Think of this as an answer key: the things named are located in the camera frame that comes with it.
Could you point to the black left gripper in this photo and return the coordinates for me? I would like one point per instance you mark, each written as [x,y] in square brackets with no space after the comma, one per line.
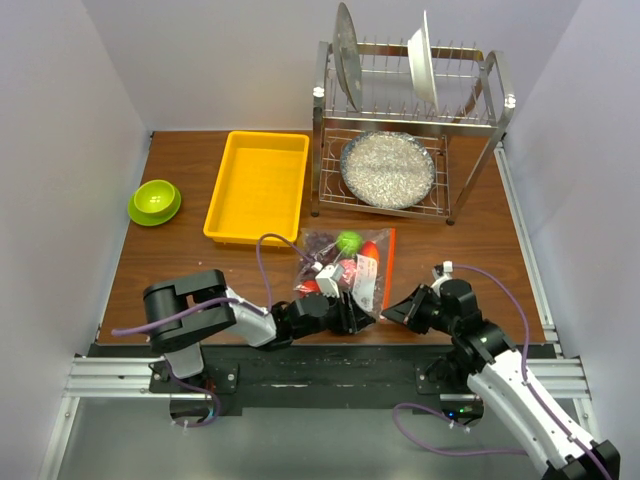
[351,317]

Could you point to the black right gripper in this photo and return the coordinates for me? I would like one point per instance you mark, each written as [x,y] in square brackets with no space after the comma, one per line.
[407,311]

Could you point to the clear zip top bag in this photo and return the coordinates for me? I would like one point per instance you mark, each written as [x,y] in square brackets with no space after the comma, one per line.
[364,259]

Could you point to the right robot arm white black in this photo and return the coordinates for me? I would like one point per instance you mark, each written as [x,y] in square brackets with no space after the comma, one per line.
[495,370]

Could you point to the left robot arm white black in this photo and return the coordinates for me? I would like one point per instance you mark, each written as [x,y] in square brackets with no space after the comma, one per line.
[183,312]

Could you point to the pink fake meat pack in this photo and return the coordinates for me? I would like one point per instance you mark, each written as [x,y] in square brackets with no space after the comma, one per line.
[349,272]

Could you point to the red fake apple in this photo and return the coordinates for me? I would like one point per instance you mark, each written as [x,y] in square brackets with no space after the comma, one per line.
[307,287]

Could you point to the orange red fake mango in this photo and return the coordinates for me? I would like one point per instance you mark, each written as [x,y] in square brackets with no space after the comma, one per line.
[370,250]

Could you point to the green fake fruit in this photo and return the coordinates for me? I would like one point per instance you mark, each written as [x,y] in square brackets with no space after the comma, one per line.
[349,242]

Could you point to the purple fake grapes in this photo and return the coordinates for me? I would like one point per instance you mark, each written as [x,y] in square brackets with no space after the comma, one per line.
[321,246]

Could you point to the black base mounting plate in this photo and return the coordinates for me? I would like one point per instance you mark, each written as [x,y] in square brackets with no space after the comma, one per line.
[349,376]

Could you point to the speckled blue rim plate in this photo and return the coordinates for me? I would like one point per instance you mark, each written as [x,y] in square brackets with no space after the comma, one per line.
[387,170]

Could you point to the yellow plastic tray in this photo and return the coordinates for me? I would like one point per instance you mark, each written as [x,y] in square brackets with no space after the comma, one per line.
[258,189]

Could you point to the steel dish rack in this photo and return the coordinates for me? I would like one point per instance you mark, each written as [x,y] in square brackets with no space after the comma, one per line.
[477,100]

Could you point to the green plastic bowl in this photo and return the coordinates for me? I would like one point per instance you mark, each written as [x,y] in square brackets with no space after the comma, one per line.
[154,203]

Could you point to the white plate upright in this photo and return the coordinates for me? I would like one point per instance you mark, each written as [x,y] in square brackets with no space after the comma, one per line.
[421,66]

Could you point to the grey metal plate upright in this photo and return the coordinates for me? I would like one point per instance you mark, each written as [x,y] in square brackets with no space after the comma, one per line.
[347,57]

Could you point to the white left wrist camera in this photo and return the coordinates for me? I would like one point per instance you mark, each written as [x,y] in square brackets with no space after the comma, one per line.
[328,280]

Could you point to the aluminium frame rail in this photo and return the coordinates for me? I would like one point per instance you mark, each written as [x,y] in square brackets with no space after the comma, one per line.
[307,412]

